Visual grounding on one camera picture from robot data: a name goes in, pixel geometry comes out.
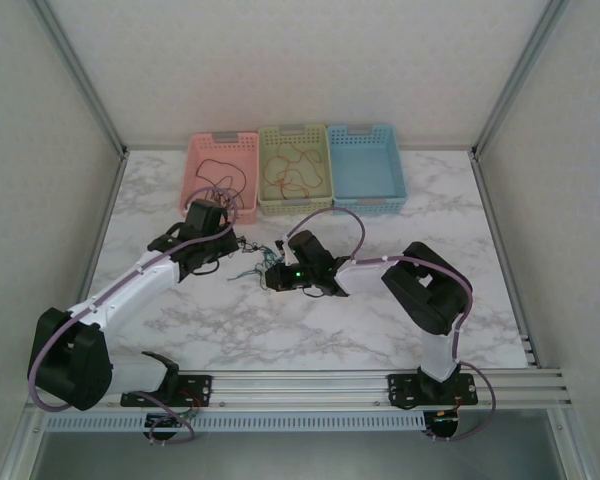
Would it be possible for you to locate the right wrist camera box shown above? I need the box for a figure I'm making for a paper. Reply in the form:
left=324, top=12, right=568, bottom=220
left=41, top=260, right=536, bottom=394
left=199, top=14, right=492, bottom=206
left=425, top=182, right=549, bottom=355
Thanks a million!
left=278, top=234, right=301, bottom=266

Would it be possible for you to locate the aluminium frame post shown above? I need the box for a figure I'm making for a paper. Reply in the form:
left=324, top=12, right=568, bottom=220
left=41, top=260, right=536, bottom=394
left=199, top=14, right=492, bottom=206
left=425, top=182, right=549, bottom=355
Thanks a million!
left=472, top=0, right=574, bottom=159
left=29, top=0, right=129, bottom=156

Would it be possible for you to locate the left aluminium frame post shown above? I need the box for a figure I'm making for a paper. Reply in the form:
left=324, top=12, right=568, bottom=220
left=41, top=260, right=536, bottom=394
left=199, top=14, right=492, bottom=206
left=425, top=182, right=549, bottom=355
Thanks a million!
left=29, top=0, right=129, bottom=156

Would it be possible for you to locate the right aluminium frame post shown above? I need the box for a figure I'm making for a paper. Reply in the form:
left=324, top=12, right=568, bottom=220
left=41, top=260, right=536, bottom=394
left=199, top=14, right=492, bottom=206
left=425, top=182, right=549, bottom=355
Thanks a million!
left=472, top=0, right=574, bottom=159

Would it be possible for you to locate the green cable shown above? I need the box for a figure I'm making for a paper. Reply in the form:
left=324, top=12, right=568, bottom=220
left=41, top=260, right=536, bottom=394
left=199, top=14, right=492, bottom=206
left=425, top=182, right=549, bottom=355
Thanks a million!
left=227, top=247, right=281, bottom=281

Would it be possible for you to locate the right aluminium side rail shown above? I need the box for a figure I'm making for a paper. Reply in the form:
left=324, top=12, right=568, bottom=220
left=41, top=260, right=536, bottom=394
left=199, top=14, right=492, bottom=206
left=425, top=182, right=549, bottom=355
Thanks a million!
left=469, top=149, right=540, bottom=369

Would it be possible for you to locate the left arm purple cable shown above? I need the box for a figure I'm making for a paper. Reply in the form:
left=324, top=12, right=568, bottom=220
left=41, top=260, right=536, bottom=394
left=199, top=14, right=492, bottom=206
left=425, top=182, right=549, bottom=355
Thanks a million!
left=27, top=186, right=244, bottom=446

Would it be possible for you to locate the pink plastic basket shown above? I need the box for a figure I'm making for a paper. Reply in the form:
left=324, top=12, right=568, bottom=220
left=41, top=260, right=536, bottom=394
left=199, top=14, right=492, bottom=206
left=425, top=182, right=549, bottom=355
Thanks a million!
left=179, top=130, right=260, bottom=225

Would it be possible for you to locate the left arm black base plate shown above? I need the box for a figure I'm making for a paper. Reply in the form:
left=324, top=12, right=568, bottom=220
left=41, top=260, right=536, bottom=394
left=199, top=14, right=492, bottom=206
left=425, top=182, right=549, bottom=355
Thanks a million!
left=119, top=374, right=214, bottom=407

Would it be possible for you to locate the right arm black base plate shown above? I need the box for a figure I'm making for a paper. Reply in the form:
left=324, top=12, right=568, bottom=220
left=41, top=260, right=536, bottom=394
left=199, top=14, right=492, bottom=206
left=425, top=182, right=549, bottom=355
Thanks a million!
left=387, top=372, right=480, bottom=407

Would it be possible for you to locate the blue plastic basket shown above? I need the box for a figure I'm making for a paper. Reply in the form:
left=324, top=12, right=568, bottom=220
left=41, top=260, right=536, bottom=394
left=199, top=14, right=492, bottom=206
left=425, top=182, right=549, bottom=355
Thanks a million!
left=326, top=123, right=409, bottom=216

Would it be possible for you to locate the aluminium mounting rail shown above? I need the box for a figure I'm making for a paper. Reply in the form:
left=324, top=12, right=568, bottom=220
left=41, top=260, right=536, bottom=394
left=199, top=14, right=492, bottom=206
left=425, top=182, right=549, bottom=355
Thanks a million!
left=27, top=368, right=574, bottom=412

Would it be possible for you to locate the white slotted cable duct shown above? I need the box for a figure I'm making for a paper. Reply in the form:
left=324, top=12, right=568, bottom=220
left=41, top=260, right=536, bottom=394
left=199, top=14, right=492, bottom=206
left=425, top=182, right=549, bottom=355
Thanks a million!
left=44, top=412, right=426, bottom=432

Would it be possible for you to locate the green plastic basket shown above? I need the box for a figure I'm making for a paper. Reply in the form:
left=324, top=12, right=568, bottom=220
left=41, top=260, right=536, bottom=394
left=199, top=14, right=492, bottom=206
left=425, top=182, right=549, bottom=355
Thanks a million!
left=257, top=124, right=335, bottom=217

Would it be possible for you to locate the thin orange cable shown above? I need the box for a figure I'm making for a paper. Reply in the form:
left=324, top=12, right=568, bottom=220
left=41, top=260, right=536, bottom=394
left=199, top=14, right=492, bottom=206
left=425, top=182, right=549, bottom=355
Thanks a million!
left=272, top=141, right=326, bottom=191

